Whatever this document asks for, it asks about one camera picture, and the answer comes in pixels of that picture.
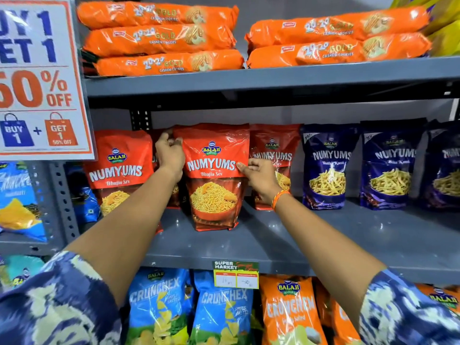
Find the person's left hand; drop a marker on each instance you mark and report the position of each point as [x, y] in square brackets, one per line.
[170, 156]

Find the person's right hand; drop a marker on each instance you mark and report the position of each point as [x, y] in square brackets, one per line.
[264, 179]

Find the person's right thumb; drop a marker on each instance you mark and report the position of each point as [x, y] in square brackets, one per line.
[246, 169]

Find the person's left thumb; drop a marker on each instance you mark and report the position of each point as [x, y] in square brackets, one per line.
[176, 141]

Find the person's left forearm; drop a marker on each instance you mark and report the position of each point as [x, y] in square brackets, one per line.
[129, 229]

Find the person's right forearm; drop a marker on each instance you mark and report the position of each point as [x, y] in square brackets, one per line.
[323, 255]

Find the orange wristband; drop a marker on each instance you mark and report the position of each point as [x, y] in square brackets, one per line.
[279, 198]

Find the orange cookie roll packet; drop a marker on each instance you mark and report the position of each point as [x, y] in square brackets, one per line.
[337, 26]
[154, 13]
[158, 38]
[169, 62]
[337, 50]

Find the dark blue snack packet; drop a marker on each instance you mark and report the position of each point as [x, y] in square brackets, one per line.
[390, 165]
[329, 165]
[444, 168]

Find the grey metal shelf board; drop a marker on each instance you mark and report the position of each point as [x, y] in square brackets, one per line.
[273, 77]
[341, 240]

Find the yellow white shelf price tag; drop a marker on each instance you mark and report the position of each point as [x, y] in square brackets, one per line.
[235, 276]

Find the grey perforated shelf upright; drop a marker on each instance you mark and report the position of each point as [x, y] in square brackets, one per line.
[64, 201]

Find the white orange-bordered offer sign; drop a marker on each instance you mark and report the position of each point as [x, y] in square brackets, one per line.
[39, 86]

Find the orange chips packet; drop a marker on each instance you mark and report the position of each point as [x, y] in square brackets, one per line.
[442, 296]
[289, 312]
[339, 319]

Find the grey side shelf board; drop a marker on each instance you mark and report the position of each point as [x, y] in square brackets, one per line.
[28, 246]

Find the teal chips packet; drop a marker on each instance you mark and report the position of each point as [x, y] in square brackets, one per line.
[21, 271]

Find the blue patterned left sleeve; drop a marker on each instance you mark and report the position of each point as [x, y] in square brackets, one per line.
[57, 305]

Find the blue patterned sleeve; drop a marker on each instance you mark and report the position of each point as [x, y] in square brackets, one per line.
[57, 305]
[402, 312]

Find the blue patterned right sleeve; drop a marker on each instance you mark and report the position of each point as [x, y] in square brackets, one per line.
[402, 312]

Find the yellow snack packet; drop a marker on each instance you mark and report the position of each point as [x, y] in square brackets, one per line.
[436, 10]
[447, 41]

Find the black slotted shelf bracket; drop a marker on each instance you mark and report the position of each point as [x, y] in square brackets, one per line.
[140, 120]

